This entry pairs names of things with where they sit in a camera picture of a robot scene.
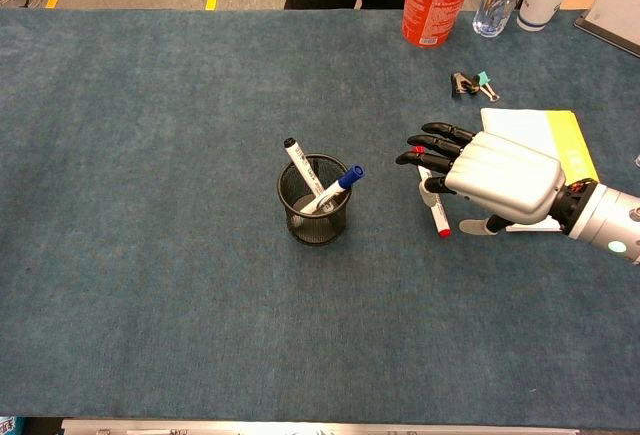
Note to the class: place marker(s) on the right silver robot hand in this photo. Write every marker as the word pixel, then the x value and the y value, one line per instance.
pixel 505 175

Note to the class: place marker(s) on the white marker with red cap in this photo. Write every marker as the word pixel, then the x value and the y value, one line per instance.
pixel 439 216

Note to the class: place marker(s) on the white marker with blue cap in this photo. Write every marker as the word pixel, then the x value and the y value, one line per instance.
pixel 345 181

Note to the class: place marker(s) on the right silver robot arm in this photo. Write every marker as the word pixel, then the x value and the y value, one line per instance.
pixel 605 220

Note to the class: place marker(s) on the black mesh pen cup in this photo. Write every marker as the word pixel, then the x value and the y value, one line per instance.
pixel 320 235

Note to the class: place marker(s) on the white and yellow notebook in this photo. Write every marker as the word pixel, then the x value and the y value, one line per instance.
pixel 520 122

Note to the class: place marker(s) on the orange canister with lid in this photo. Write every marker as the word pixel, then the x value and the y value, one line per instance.
pixel 435 10

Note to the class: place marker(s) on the grey laptop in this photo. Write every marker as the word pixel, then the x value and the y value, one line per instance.
pixel 617 15

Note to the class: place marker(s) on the white marker with black cap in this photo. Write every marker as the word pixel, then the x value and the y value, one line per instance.
pixel 297 156

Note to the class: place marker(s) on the blue felt table mat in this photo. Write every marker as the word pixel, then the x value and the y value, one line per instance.
pixel 200 305

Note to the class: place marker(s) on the blue printed package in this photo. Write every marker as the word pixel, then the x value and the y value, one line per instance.
pixel 10 426

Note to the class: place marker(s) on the aluminium frame rail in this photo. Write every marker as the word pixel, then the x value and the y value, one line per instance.
pixel 300 427

